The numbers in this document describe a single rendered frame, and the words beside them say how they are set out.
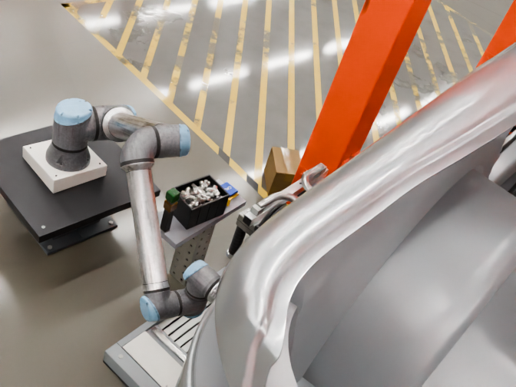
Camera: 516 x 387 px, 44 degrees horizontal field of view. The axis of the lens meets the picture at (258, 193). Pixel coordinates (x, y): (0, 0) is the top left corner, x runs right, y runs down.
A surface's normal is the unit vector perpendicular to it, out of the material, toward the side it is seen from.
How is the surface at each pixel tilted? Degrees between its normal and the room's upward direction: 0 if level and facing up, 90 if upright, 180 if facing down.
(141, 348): 0
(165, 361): 0
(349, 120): 90
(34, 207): 0
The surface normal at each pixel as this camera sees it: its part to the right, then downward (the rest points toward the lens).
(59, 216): 0.25, -0.71
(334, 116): -0.63, 0.39
